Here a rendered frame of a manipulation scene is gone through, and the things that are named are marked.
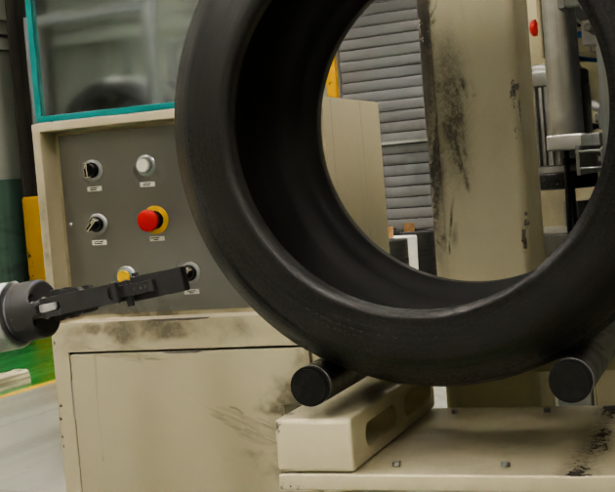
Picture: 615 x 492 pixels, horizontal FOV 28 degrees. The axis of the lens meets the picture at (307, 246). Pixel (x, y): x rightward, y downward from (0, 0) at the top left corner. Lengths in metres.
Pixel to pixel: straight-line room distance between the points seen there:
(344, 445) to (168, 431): 0.93
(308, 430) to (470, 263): 0.41
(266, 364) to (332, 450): 0.80
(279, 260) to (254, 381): 0.86
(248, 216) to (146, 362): 0.95
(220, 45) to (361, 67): 10.18
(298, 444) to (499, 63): 0.59
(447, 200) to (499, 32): 0.23
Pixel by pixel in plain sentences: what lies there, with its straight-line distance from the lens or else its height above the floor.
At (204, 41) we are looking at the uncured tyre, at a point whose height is 1.28.
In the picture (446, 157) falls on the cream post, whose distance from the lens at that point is 1.65.
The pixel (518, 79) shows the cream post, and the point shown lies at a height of 1.23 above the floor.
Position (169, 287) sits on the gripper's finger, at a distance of 1.48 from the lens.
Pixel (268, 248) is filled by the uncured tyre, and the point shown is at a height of 1.05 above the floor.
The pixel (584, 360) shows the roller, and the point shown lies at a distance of 1.28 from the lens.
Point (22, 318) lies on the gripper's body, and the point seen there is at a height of 0.98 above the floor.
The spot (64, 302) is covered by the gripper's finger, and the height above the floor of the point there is 1.00.
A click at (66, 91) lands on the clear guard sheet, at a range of 2.31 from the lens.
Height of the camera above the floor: 1.12
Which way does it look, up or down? 3 degrees down
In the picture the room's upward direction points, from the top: 5 degrees counter-clockwise
